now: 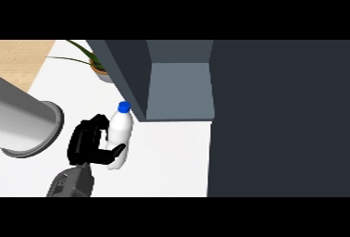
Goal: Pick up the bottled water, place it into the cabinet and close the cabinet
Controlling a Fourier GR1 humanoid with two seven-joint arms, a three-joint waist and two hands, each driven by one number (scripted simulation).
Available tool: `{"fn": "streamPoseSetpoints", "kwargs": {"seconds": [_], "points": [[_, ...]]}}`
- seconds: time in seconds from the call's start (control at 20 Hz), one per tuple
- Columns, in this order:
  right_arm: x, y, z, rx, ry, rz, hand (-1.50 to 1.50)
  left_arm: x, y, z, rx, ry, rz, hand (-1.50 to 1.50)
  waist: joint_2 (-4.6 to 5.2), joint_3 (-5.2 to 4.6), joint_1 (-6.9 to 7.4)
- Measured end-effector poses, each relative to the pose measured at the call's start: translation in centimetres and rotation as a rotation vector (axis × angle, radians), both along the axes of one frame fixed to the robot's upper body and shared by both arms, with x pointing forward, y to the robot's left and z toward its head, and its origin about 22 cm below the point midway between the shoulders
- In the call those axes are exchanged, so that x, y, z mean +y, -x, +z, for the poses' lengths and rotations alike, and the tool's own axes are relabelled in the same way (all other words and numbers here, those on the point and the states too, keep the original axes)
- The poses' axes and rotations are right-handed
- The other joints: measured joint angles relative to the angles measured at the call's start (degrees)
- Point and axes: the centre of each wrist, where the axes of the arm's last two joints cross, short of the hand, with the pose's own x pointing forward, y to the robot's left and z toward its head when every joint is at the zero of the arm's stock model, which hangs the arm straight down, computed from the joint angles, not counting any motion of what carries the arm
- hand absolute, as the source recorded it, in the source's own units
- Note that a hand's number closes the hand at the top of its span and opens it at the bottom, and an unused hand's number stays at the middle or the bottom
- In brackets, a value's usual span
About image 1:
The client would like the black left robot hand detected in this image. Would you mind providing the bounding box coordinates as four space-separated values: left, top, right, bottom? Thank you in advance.
66 113 127 166

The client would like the white bottle with blue cap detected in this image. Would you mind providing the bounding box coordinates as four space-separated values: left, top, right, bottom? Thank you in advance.
105 101 136 170

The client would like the dark grey cabinet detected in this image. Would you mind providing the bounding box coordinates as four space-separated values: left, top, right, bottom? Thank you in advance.
86 40 216 123

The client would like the grey metal cylinder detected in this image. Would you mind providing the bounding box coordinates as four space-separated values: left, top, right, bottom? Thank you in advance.
0 77 65 159

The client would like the potted green plant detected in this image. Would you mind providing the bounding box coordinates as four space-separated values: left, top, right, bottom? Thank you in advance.
46 40 115 84

